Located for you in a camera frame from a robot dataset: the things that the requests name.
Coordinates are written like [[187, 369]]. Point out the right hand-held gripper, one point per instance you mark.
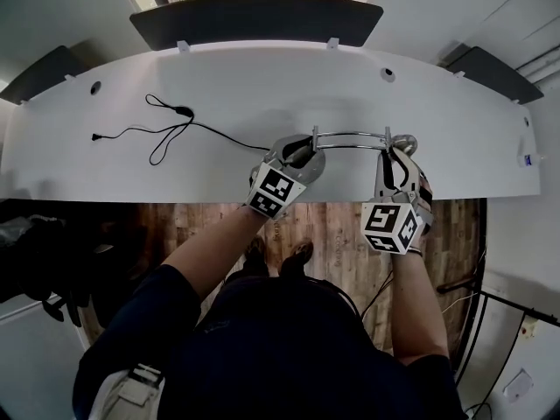
[[387, 226]]

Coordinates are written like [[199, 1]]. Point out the white wall socket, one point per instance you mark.
[[529, 326]]

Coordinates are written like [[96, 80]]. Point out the chrome metal bar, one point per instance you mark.
[[316, 166]]

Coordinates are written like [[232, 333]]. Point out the person's left shoe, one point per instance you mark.
[[256, 256]]

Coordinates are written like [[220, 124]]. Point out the person's right forearm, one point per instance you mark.
[[415, 304]]

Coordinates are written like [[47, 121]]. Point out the wide dark grey desk divider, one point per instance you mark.
[[258, 24]]

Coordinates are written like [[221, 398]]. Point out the white ceiling pipe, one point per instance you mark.
[[549, 77], [547, 67]]

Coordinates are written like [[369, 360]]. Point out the black fabric bag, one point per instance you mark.
[[39, 256]]

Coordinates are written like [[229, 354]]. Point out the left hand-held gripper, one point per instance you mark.
[[273, 188]]

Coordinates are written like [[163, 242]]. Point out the person's right shoe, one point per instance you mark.
[[297, 258]]

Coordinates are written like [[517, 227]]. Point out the person's shoe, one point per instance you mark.
[[297, 258], [256, 256]]

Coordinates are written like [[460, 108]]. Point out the person's left forearm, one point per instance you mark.
[[210, 252]]

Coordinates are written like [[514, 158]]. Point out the black metal stand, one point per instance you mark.
[[516, 305]]

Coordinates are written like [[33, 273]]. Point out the white socket plate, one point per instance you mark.
[[518, 384]]

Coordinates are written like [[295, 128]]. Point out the person's beige trousers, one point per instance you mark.
[[127, 400]]

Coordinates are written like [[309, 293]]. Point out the person's dark blue shirt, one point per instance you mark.
[[280, 348]]

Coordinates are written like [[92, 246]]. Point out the person's right hand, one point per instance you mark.
[[426, 193]]

